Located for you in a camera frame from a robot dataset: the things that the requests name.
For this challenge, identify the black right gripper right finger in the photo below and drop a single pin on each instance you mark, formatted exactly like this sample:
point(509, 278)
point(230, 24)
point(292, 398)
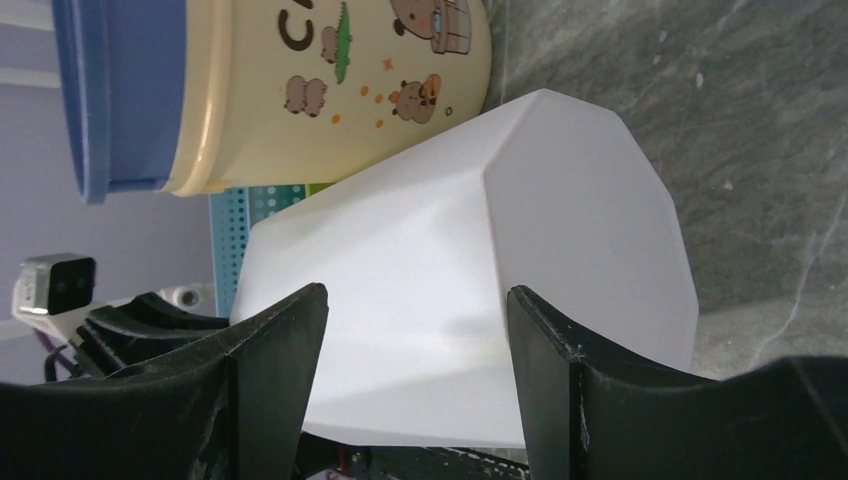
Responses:
point(593, 409)

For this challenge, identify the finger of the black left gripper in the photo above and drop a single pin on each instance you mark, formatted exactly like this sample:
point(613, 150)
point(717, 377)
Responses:
point(114, 337)

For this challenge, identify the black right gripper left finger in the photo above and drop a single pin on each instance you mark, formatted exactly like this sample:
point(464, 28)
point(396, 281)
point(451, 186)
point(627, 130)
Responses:
point(230, 405)

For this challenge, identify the white octagonal bin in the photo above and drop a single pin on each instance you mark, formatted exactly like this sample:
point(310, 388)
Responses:
point(418, 252)

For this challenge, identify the lime green basket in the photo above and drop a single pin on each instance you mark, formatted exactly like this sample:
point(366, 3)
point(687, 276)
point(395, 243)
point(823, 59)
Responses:
point(313, 189)

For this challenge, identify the blue bucket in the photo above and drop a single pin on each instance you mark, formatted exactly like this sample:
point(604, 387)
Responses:
point(122, 72)

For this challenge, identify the cream cartoon bucket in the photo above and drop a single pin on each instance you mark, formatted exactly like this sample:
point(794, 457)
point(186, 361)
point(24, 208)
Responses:
point(304, 92)

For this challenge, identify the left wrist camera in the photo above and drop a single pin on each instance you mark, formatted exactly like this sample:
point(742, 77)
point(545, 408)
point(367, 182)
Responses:
point(54, 294)

